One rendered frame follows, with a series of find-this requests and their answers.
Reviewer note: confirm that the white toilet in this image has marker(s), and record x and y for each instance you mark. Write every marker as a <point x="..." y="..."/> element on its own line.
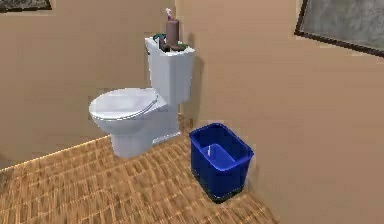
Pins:
<point x="166" y="76"/>

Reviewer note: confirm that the blue waste bin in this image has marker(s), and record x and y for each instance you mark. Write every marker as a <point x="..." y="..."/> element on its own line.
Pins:
<point x="220" y="160"/>

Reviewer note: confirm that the dark framed wall picture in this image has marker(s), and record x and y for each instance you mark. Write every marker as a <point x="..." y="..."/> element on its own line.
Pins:
<point x="23" y="4"/>
<point x="346" y="23"/>

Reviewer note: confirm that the brown spray bottle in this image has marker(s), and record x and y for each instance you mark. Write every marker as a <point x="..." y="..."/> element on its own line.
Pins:
<point x="172" y="31"/>

